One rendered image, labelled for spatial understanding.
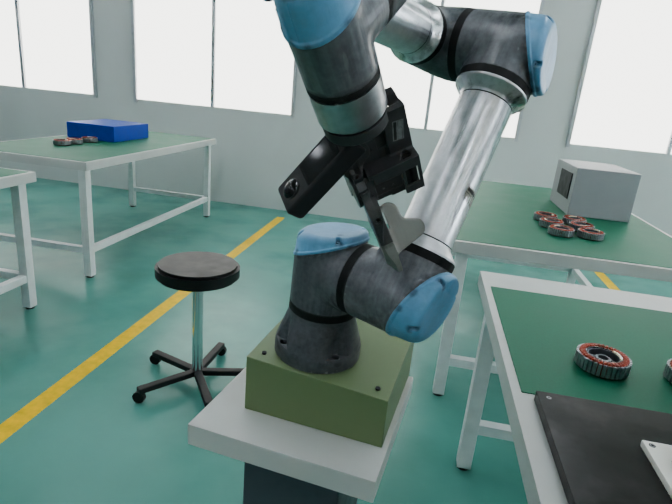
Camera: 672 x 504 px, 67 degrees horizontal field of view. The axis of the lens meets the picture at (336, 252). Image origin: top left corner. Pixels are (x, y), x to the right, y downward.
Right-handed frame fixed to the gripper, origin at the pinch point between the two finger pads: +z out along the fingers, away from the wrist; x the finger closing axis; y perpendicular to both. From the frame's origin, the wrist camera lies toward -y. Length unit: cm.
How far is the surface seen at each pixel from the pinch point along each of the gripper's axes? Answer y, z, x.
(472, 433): 10, 138, 7
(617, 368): 38, 60, -13
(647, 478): 23, 38, -35
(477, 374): 20, 120, 19
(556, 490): 9.4, 34.5, -32.1
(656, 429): 33, 49, -28
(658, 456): 27, 41, -33
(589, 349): 37, 64, -6
